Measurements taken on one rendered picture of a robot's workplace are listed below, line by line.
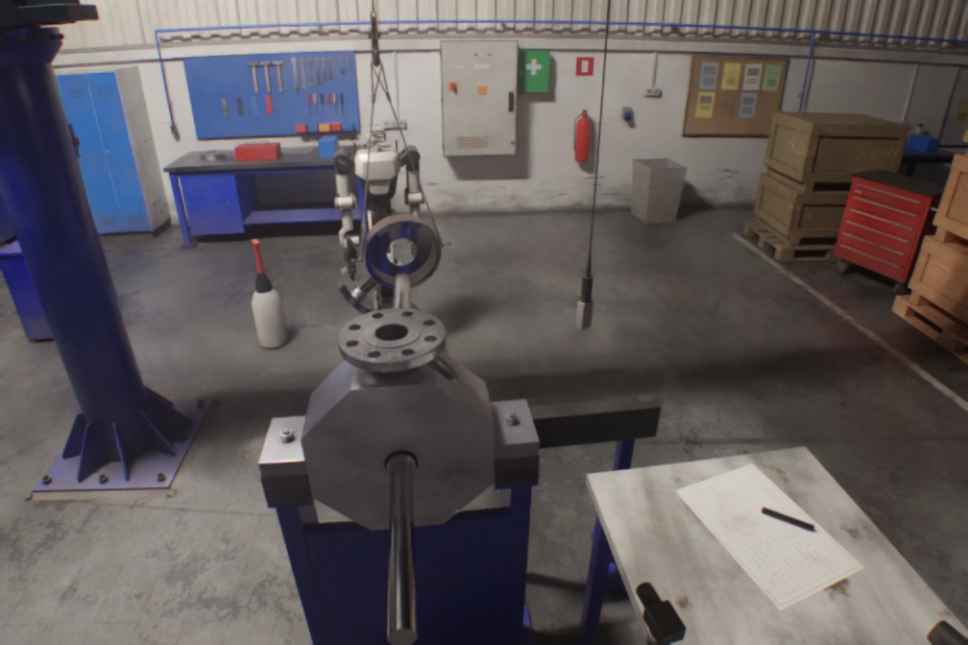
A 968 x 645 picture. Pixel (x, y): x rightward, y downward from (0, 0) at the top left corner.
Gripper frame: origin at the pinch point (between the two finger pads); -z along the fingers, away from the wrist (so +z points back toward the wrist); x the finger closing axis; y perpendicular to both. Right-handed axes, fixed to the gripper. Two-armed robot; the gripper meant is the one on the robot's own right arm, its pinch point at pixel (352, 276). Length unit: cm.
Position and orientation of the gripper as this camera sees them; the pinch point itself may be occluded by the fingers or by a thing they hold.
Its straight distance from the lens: 377.0
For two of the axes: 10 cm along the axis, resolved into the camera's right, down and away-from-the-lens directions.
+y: 9.8, -0.9, 1.9
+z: -0.4, -9.7, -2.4
